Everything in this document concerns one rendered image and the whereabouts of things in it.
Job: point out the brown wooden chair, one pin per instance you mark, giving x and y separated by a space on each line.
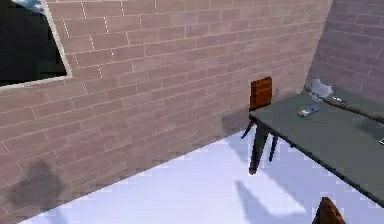
327 213
261 93

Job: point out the crumpled white paper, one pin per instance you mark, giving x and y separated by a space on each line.
319 88

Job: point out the dark green table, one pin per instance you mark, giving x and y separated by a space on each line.
333 143

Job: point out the small dark remote control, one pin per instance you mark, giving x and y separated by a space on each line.
339 100

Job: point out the dark window with pale frame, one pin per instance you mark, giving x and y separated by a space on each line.
26 43

